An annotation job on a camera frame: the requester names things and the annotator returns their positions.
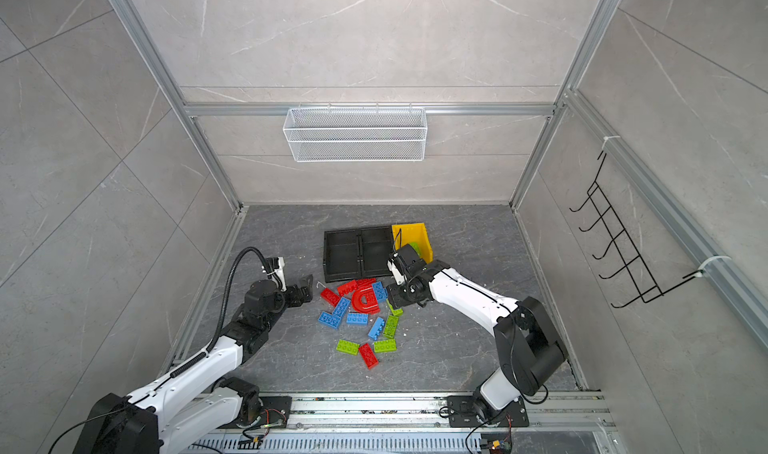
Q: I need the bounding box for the white wire mesh basket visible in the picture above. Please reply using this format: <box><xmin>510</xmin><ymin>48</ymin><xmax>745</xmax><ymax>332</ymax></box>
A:
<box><xmin>283</xmin><ymin>106</ymin><xmax>428</xmax><ymax>162</ymax></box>

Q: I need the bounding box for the black plastic bin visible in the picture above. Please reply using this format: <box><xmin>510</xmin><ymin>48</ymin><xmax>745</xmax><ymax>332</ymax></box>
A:
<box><xmin>323</xmin><ymin>229</ymin><xmax>361</xmax><ymax>283</ymax></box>
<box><xmin>360</xmin><ymin>225</ymin><xmax>394</xmax><ymax>278</ymax></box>

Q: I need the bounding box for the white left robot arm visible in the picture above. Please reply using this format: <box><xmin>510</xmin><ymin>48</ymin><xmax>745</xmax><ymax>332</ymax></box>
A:
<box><xmin>74</xmin><ymin>276</ymin><xmax>313</xmax><ymax>453</ymax></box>

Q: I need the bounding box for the blue long lego brick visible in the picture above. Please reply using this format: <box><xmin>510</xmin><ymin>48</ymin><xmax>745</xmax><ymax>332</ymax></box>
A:
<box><xmin>332</xmin><ymin>297</ymin><xmax>351</xmax><ymax>319</ymax></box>

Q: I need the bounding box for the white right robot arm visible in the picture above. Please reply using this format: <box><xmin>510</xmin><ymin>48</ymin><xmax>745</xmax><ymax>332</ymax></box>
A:
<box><xmin>387</xmin><ymin>245</ymin><xmax>569</xmax><ymax>421</ymax></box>

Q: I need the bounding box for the blue square lego brick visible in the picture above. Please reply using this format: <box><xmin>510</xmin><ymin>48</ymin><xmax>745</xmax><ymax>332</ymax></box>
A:
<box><xmin>372</xmin><ymin>281</ymin><xmax>388</xmax><ymax>303</ymax></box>

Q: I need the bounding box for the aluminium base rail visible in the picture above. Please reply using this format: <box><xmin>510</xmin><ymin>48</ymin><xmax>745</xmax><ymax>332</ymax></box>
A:
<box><xmin>187</xmin><ymin>391</ymin><xmax>626</xmax><ymax>453</ymax></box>

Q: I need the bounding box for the green long lego brick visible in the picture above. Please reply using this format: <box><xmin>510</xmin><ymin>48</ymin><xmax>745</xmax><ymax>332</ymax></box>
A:
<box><xmin>386</xmin><ymin>300</ymin><xmax>404</xmax><ymax>317</ymax></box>

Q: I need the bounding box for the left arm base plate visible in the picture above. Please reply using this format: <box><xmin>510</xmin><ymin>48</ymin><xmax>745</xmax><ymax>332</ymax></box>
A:
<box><xmin>234</xmin><ymin>396</ymin><xmax>293</xmax><ymax>429</ymax></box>

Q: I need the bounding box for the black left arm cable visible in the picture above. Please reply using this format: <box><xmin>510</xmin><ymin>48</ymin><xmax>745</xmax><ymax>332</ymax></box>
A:
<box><xmin>206</xmin><ymin>246</ymin><xmax>270</xmax><ymax>353</ymax></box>

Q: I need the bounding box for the black plastic bin left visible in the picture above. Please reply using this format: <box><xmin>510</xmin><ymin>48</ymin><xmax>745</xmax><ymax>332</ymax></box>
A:
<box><xmin>323</xmin><ymin>229</ymin><xmax>361</xmax><ymax>283</ymax></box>

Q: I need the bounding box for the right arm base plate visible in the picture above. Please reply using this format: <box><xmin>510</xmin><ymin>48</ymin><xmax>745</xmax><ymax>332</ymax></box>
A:
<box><xmin>438</xmin><ymin>394</ymin><xmax>530</xmax><ymax>428</ymax></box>

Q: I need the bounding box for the red long lego brick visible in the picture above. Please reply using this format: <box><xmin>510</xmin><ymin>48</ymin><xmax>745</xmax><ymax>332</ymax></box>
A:
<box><xmin>337</xmin><ymin>278</ymin><xmax>377</xmax><ymax>297</ymax></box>

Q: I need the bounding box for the black wire hook rack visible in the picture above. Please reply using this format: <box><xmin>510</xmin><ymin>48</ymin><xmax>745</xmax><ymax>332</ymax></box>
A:
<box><xmin>568</xmin><ymin>151</ymin><xmax>706</xmax><ymax>310</ymax></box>

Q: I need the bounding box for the red arch lego piece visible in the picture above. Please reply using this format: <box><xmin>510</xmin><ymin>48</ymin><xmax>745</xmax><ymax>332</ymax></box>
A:
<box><xmin>351</xmin><ymin>285</ymin><xmax>380</xmax><ymax>314</ymax></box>

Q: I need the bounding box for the red flat lego plate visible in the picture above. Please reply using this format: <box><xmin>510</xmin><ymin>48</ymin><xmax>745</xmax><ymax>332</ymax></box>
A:
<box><xmin>320</xmin><ymin>288</ymin><xmax>341</xmax><ymax>307</ymax></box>

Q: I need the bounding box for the black plastic bin middle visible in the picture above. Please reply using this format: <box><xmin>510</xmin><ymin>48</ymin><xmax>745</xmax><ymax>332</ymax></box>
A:
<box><xmin>360</xmin><ymin>225</ymin><xmax>394</xmax><ymax>278</ymax></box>

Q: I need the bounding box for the yellow plastic bin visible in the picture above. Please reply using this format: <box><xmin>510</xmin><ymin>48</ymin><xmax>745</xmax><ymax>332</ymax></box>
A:
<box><xmin>391</xmin><ymin>223</ymin><xmax>434</xmax><ymax>263</ymax></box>

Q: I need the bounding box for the red lego brick bottom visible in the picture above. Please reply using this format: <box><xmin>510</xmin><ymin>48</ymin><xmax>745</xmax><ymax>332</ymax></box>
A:
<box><xmin>358</xmin><ymin>343</ymin><xmax>379</xmax><ymax>370</ymax></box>

